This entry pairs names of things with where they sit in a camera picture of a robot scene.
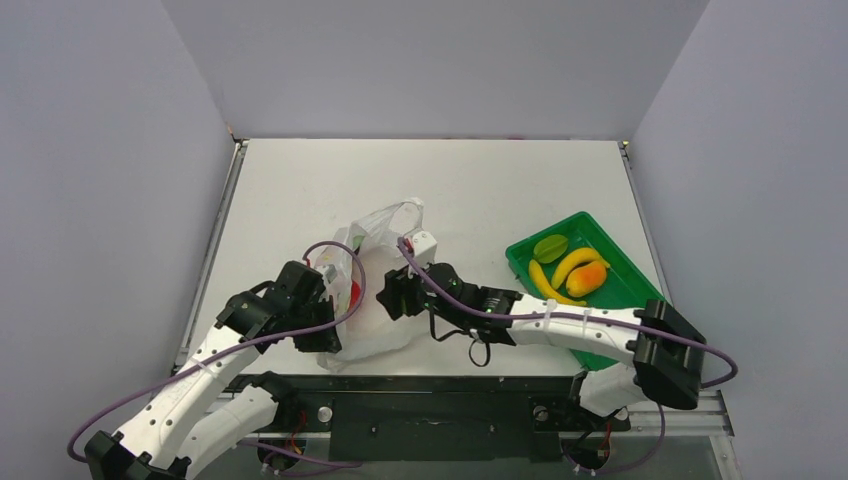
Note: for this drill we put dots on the green plastic tray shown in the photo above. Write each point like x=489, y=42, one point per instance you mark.
x=626, y=285

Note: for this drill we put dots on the orange yellow fake mango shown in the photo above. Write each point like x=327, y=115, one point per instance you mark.
x=586, y=279

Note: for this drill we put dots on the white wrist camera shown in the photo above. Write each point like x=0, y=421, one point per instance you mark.
x=421, y=245
x=329, y=274

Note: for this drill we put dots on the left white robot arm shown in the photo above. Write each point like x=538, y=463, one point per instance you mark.
x=176, y=435

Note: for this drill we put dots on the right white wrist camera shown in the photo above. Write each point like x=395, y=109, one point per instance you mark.
x=421, y=245

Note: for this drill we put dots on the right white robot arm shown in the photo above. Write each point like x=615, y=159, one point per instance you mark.
x=655, y=350

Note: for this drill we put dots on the green fake starfruit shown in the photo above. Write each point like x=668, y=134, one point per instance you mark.
x=550, y=248

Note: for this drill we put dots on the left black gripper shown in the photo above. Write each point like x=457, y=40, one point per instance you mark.
x=326, y=341

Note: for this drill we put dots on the white plastic bag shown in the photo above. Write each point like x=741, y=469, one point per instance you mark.
x=370, y=331

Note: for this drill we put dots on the small yellow fake banana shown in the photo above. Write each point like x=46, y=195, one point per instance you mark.
x=541, y=283

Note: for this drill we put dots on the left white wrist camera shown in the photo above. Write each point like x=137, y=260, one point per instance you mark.
x=329, y=274

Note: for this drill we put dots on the long yellow fake banana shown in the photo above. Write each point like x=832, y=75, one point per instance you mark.
x=572, y=260

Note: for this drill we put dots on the red fake apple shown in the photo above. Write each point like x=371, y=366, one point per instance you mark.
x=355, y=295

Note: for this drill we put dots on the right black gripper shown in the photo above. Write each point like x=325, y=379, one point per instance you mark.
x=395, y=296

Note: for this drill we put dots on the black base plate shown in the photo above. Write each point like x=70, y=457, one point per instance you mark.
x=431, y=418

